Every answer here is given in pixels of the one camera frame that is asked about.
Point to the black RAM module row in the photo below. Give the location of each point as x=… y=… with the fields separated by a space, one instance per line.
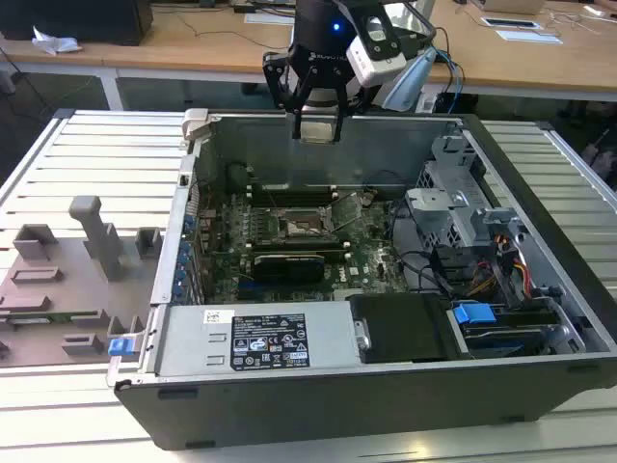
x=294 y=245
x=289 y=197

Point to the black plastic shroud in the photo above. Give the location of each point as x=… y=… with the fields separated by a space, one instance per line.
x=400 y=328

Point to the crumpled white paper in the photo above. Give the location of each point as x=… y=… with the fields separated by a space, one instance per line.
x=55 y=41

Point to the white paper sheet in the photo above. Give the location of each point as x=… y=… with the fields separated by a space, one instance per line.
x=530 y=37

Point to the blue case latch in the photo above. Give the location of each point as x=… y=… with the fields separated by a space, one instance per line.
x=120 y=346

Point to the silver drive cage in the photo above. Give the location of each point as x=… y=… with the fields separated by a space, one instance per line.
x=448 y=207

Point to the black box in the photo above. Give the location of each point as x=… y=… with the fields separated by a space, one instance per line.
x=72 y=19

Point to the green motherboard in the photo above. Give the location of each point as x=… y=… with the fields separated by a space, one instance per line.
x=366 y=270

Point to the wooden desk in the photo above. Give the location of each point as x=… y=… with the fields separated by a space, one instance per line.
x=193 y=53

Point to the blue slot clip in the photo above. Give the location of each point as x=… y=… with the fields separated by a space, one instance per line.
x=179 y=276
x=181 y=263
x=184 y=249
x=178 y=291
x=189 y=223

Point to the grey parts rack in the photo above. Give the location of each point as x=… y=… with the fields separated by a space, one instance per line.
x=43 y=284

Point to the CPU socket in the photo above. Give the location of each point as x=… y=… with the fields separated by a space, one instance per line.
x=301 y=226

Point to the silver power supply unit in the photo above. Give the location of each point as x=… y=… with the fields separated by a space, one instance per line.
x=193 y=337

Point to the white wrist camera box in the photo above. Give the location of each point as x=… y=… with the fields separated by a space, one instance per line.
x=376 y=62

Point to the green RAM stick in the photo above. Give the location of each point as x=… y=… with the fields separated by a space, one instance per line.
x=53 y=317

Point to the black open PC case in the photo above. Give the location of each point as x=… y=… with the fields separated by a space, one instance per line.
x=337 y=410

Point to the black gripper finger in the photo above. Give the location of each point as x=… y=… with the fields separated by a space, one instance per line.
x=341 y=125
x=270 y=67

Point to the black graphics card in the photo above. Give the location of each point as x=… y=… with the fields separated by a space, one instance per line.
x=289 y=270

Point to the silver square CPU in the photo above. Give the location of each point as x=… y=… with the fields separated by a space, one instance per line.
x=318 y=132

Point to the blue disk carrier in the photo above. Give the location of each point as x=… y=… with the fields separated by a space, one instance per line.
x=477 y=313

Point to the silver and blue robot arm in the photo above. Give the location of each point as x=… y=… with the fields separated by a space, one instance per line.
x=410 y=79

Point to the white framed tablet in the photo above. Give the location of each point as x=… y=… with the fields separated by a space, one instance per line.
x=511 y=22

